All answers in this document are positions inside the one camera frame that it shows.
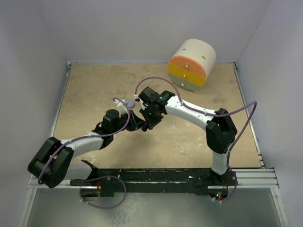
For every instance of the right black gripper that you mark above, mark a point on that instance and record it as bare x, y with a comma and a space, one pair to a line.
151, 123

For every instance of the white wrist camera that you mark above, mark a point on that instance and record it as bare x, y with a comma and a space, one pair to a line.
137, 99
122, 105

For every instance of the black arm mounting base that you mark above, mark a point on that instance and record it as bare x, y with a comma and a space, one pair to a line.
198, 181

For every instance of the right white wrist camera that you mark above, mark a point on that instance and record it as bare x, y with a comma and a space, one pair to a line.
137, 99

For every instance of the round cream drawer cabinet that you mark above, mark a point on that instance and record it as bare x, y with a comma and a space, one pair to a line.
192, 63

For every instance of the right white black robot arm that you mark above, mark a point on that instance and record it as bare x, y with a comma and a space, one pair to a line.
218, 126

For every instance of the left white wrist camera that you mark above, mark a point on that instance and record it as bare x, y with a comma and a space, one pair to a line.
122, 105

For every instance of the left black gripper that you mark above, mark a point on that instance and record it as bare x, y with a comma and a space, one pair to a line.
133, 121

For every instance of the purple earbud charging case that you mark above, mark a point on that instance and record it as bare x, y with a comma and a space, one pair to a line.
131, 104

